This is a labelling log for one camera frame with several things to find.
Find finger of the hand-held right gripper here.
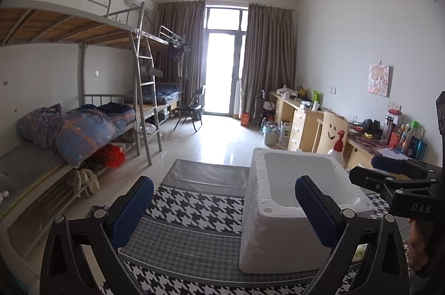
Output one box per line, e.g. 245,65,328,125
348,166,437,199
370,155,441,178

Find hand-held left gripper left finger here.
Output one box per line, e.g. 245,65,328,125
40,176,155,295

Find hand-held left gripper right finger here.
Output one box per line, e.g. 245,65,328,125
295,176,411,295

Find white foam box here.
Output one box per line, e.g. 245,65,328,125
239,147,372,274

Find person's right hand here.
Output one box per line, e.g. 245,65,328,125
407,218,429,273

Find printed papers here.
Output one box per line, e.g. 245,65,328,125
377,148,404,158

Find wooden desk purple cover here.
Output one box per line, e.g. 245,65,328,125
342,123,428,174

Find row of toiletry bottles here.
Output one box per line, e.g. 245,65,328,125
382,109,428,158

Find black headphones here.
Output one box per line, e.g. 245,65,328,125
362,119,383,139

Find white bottle red pump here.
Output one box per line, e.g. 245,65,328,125
327,130,347,165

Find beige cloth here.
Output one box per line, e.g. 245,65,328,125
66,168,100,198

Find red plastic bag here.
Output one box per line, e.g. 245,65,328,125
101,144,126,169

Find houndstooth tablecloth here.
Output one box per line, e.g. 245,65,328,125
101,159,411,295

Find wooden smiley face chair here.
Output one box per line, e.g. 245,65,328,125
312,111,349,156

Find white carton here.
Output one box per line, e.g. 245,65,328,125
278,121,292,147

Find wooden desk with drawers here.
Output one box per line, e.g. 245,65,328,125
269,91,325,153

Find grey trash bin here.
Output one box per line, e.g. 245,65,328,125
263,124,280,147

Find blue plaid quilt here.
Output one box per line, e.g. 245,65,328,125
56,102,136,168

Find grey mattress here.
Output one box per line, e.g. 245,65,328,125
0,144,68,215

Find black folding chair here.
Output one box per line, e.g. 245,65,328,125
173,85,206,132

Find dark blue folded quilt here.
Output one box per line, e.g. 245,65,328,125
141,83,184,105

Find grey patterned quilt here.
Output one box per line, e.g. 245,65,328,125
16,104,65,153

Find brown curtain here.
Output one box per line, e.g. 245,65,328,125
241,3,297,118
153,0,206,108

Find dark hanging clothes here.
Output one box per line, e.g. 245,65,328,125
166,41,190,78

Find glass balcony door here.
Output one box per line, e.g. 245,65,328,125
202,4,249,115

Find grey metal bunk bed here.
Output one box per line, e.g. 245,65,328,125
130,25,190,123
0,0,164,268

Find pink wall picture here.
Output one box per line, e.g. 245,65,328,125
368,63,393,97

